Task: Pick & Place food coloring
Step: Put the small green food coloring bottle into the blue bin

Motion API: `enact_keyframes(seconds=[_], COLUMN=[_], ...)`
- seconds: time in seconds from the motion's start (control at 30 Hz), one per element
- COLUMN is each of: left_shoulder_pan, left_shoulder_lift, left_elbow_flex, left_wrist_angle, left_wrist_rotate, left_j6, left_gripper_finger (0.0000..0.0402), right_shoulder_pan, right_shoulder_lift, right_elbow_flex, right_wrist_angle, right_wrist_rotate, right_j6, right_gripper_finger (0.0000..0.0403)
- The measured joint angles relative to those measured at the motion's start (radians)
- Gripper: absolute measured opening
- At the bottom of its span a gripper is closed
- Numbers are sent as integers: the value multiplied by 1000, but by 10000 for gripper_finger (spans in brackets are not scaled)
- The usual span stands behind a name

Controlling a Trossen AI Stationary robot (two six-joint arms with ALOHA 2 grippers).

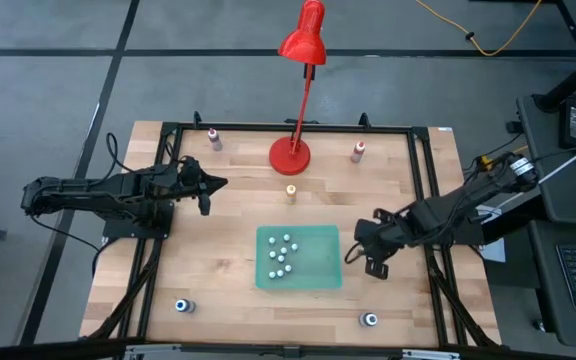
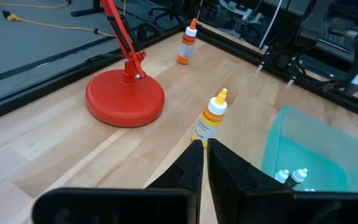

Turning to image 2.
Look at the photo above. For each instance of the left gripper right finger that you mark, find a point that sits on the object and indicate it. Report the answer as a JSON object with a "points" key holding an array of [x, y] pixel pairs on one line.
{"points": [[228, 180]]}

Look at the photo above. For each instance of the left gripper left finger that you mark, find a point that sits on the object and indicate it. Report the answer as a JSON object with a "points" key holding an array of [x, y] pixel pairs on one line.
{"points": [[188, 174]]}

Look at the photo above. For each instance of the small dropper bottle green label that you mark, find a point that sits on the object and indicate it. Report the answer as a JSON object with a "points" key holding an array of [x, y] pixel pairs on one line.
{"points": [[298, 175]]}

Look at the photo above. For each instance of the large yellow food coloring bottle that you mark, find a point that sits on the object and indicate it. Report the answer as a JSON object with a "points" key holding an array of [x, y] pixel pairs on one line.
{"points": [[211, 118]]}

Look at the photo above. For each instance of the large orange food coloring bottle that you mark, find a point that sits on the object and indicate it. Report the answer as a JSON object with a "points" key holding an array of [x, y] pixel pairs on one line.
{"points": [[186, 46]]}

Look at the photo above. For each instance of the translucent teal plastic bin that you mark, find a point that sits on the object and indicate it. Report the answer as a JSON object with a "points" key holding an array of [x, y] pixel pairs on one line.
{"points": [[322, 149]]}

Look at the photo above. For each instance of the black office chair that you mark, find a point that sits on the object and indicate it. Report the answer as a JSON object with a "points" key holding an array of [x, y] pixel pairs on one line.
{"points": [[166, 14]]}

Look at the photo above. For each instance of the black floor stand base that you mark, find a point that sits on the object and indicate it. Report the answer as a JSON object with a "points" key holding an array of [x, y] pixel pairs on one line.
{"points": [[87, 12]]}

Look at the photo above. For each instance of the black clamp bracket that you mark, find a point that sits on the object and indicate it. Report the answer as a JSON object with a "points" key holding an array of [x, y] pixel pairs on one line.
{"points": [[280, 62]]}

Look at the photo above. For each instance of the black table edge frame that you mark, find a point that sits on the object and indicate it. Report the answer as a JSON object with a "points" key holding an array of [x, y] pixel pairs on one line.
{"points": [[235, 48]]}

